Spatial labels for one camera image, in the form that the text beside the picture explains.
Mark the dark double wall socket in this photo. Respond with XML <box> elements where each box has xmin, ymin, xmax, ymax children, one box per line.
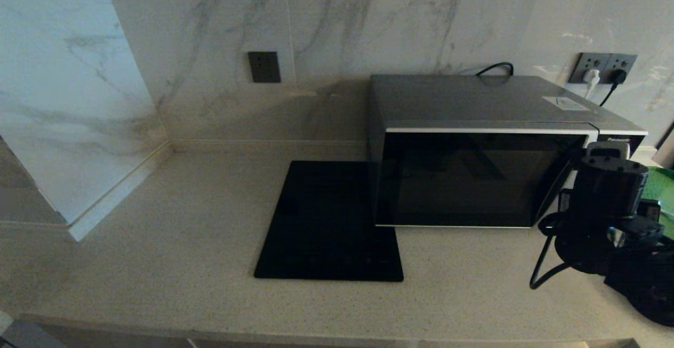
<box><xmin>568</xmin><ymin>52</ymin><xmax>638</xmax><ymax>85</ymax></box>

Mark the black induction cooktop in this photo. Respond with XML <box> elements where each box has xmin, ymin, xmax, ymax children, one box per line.
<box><xmin>254</xmin><ymin>161</ymin><xmax>404</xmax><ymax>282</ymax></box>

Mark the silver microwave oven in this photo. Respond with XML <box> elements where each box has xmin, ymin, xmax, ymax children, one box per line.
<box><xmin>368</xmin><ymin>74</ymin><xmax>648</xmax><ymax>228</ymax></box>

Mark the green plastic tray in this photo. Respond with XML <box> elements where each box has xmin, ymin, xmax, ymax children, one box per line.
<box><xmin>640</xmin><ymin>166</ymin><xmax>674</xmax><ymax>238</ymax></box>

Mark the black power cable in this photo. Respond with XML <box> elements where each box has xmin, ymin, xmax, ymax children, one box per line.
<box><xmin>477</xmin><ymin>62</ymin><xmax>619</xmax><ymax>107</ymax></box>

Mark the dark glass microwave door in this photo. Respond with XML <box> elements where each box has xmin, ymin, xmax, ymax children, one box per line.
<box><xmin>375</xmin><ymin>126</ymin><xmax>599</xmax><ymax>228</ymax></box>

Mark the white label sticker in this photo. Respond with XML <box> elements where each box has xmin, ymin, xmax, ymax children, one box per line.
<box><xmin>542</xmin><ymin>95</ymin><xmax>590</xmax><ymax>112</ymax></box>

